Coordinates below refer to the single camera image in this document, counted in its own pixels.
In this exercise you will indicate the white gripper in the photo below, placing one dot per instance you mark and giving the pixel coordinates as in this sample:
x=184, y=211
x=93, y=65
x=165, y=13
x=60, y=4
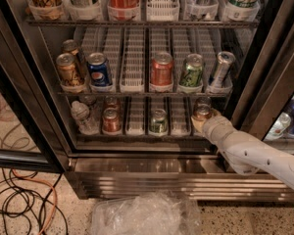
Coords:
x=214, y=126

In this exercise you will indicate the orange soda can front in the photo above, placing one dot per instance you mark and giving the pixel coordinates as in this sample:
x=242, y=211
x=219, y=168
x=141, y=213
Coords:
x=202, y=112

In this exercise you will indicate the orange soda can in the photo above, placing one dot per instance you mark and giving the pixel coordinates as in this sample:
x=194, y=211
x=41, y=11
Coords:
x=202, y=112
x=204, y=101

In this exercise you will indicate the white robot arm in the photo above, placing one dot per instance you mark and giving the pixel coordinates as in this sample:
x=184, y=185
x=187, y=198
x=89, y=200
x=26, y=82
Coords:
x=245, y=153

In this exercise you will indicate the orange soda can rear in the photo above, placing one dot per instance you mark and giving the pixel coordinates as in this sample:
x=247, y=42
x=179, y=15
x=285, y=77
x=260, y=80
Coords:
x=204, y=101

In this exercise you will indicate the green can middle shelf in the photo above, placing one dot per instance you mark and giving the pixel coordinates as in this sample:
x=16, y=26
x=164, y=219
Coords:
x=192, y=70

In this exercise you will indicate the green can shelf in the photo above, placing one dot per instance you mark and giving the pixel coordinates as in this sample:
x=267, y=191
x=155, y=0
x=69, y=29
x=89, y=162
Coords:
x=192, y=70
x=158, y=121

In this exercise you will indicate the green can bottom shelf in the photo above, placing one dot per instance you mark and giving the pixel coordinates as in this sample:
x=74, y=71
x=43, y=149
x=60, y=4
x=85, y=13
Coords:
x=158, y=121

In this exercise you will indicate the silver slim can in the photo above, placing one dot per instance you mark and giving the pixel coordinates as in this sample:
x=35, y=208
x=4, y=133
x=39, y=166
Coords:
x=225, y=60

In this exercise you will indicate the red can middle shelf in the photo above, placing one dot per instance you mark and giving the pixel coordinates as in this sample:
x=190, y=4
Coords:
x=161, y=71

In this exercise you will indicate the white can right compartment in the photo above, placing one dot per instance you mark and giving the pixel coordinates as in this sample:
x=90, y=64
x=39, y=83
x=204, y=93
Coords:
x=279, y=126

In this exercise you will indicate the red can bottom front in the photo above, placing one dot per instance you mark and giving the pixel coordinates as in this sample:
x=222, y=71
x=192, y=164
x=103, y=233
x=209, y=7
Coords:
x=111, y=120

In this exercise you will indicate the red can bottom rear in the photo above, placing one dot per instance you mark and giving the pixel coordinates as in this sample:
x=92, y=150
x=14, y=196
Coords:
x=112, y=102

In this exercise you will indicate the stainless steel fridge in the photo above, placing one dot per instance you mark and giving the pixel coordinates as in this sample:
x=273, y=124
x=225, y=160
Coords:
x=132, y=161

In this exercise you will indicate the blue pepsi can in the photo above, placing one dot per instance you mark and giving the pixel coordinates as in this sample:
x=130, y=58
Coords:
x=99, y=70

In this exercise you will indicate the gold can middle front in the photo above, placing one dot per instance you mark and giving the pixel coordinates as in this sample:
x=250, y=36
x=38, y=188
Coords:
x=68, y=70

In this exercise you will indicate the gold can middle rear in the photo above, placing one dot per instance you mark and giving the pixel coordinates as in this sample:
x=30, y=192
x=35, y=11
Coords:
x=71, y=46

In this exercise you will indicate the clear plastic bag bin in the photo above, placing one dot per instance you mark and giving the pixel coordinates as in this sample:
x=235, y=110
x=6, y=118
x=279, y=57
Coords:
x=155, y=213

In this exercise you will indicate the clear water bottle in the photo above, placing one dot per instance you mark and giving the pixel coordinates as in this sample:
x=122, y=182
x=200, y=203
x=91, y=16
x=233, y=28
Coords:
x=84, y=118

